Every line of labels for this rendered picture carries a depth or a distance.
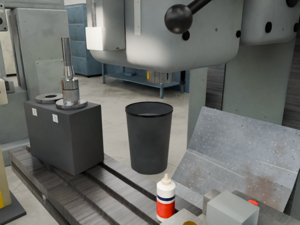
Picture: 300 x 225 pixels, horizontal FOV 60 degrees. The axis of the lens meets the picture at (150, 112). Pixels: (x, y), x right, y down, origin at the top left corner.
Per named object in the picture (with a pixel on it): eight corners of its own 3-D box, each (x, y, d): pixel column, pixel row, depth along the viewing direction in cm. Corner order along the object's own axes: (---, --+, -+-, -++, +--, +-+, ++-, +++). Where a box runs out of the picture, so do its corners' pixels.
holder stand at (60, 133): (74, 177, 74) (68, 110, 68) (31, 156, 86) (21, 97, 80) (104, 160, 83) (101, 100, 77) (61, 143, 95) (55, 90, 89)
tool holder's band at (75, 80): (66, 84, 71) (66, 80, 71) (57, 81, 74) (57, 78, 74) (81, 81, 74) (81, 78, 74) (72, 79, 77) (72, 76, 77)
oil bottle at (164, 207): (165, 226, 56) (167, 181, 52) (152, 216, 58) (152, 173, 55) (178, 216, 58) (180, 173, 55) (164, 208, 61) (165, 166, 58)
